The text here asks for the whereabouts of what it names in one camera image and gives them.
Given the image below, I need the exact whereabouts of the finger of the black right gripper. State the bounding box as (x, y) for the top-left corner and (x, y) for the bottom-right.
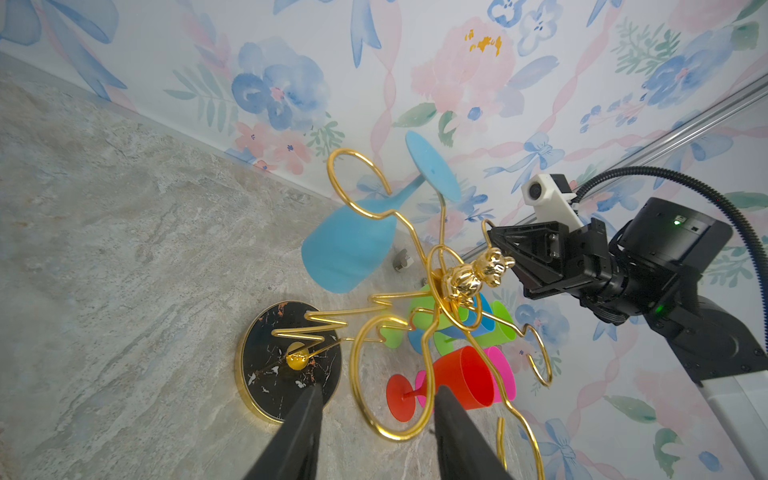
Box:
(488, 221), (570, 282)

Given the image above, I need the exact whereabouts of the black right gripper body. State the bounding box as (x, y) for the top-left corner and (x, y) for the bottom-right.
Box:
(521, 219), (648, 300)

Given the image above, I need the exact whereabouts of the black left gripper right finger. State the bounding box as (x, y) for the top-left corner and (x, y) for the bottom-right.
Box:
(434, 386), (513, 480)

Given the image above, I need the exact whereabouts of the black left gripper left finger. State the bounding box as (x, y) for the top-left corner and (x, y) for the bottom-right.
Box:
(244, 385), (323, 480)

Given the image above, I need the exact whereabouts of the red wine glass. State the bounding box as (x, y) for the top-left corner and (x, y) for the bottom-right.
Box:
(386, 346), (495, 423)

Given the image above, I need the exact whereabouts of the blue wine glass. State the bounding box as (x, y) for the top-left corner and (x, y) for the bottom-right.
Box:
(406, 292), (496, 355)

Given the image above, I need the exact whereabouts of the pink wine glass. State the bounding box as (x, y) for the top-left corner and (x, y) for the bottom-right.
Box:
(432, 346), (516, 410)

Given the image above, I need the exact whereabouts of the teal wine glass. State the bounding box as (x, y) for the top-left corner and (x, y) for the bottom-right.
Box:
(301, 131), (461, 294)

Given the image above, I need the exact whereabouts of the green wine glass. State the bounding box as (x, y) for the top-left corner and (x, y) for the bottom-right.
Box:
(433, 296), (517, 355)
(380, 286), (435, 354)

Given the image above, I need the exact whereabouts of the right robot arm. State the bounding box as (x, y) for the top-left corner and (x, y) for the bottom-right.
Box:
(488, 198), (767, 479)

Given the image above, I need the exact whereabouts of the gold wine glass rack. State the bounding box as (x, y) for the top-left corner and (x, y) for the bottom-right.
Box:
(235, 148), (554, 480)

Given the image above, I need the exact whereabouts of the small beige clip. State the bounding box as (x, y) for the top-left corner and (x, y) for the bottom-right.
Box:
(392, 249), (414, 272)

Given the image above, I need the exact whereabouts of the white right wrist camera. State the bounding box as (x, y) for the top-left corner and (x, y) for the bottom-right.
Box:
(522, 173), (584, 232)

